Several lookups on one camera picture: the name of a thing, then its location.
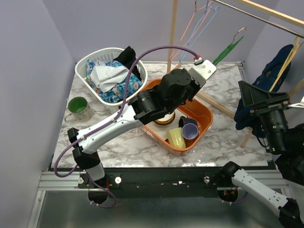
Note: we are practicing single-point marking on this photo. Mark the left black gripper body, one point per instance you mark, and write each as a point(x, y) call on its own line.
point(196, 87)

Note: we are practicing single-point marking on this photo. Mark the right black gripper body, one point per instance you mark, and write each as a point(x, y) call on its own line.
point(273, 107)

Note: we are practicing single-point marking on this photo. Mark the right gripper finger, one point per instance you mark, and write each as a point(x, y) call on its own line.
point(253, 97)
point(272, 97)

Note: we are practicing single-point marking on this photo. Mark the navy blue garment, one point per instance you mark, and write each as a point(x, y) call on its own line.
point(242, 116)

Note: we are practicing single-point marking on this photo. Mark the green hanger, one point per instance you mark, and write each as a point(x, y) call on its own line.
point(229, 48)

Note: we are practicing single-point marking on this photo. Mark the wooden hanger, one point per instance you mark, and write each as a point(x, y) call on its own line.
point(288, 60)

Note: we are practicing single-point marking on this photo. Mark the black skirt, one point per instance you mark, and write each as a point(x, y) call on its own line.
point(127, 58)

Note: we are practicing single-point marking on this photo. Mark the pink wire hanger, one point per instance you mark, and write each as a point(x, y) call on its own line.
point(173, 23)

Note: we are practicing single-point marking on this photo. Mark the blue floral garment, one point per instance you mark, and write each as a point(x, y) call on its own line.
point(116, 94)

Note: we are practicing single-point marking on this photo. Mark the blue wire hanger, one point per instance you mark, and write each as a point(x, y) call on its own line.
point(198, 23)

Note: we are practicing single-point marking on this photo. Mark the white garment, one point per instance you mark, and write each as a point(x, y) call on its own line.
point(106, 77)

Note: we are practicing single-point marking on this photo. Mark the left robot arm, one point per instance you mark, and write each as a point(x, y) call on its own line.
point(174, 89)

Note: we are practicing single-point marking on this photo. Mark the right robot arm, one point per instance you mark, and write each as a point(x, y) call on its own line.
point(287, 143)

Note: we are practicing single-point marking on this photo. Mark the orange plastic tub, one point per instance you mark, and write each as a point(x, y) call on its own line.
point(195, 110)

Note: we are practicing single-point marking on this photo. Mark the dark blue cup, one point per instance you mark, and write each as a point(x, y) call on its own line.
point(184, 120)

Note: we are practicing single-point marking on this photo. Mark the white and gold bowl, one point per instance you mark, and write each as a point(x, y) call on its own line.
point(166, 120)

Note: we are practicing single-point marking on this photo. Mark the purple cup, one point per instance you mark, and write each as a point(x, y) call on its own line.
point(190, 131)

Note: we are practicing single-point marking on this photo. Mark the yellow cup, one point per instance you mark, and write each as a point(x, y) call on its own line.
point(175, 138)

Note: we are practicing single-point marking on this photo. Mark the wooden clothes rack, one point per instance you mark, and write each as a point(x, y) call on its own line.
point(261, 8)

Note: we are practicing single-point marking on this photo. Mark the white laundry basket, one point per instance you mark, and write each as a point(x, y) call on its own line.
point(105, 55)

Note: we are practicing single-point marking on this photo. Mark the black mounting base bar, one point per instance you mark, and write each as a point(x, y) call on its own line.
point(166, 182)

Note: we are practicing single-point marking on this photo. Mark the green ceramic mug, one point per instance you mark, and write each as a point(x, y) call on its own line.
point(79, 110)

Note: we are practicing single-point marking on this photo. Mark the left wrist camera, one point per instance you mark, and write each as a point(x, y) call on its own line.
point(202, 71)

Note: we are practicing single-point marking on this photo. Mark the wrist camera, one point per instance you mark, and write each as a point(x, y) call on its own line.
point(298, 105)
point(202, 71)

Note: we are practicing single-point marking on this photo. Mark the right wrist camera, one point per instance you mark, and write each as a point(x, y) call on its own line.
point(298, 105)

